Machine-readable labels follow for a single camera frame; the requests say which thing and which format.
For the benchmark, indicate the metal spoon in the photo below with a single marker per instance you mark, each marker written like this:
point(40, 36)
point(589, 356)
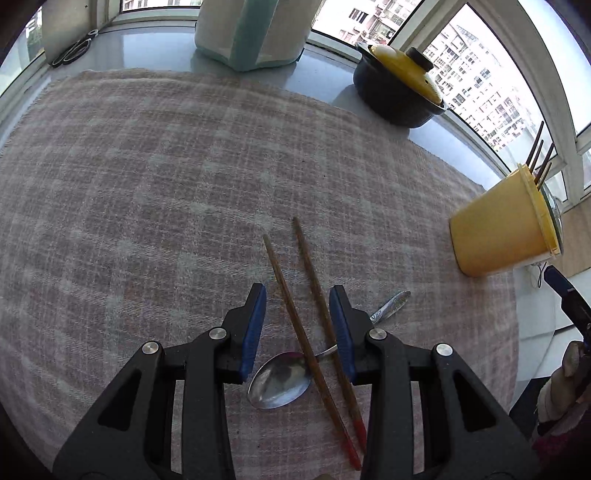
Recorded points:
point(277, 383)

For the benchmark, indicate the person's right forearm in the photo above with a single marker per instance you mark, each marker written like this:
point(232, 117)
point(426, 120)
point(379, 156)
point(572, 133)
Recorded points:
point(568, 457)

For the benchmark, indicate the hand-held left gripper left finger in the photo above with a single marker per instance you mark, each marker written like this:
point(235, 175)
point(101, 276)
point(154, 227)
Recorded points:
point(255, 332)

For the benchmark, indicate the white and teal pot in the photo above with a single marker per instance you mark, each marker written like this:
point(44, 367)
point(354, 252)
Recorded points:
point(277, 37)

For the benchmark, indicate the dark blue casserole pot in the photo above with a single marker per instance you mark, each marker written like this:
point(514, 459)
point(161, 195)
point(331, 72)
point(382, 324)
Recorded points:
point(392, 97)

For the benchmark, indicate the wooden chopstick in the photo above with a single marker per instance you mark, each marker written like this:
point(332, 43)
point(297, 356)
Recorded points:
point(545, 161)
point(543, 177)
point(536, 145)
point(309, 263)
point(295, 323)

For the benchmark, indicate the black scissors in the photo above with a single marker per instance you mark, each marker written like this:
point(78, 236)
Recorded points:
point(74, 50)

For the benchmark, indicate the yellow plastic container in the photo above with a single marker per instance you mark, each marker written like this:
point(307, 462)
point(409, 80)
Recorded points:
point(498, 230)

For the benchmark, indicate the person's right hand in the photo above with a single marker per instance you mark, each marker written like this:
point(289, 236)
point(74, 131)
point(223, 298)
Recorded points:
point(554, 392)

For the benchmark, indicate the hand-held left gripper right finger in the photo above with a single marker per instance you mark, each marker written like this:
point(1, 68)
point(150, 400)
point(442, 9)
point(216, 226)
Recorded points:
point(342, 332)

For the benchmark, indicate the plaid cloth mat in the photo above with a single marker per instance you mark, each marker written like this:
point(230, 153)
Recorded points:
point(138, 184)

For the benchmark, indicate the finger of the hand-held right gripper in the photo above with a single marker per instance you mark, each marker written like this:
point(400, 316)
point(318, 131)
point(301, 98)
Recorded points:
point(556, 279)

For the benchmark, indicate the yellow casserole lid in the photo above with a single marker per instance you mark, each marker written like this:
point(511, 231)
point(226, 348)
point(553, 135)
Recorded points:
point(401, 64)

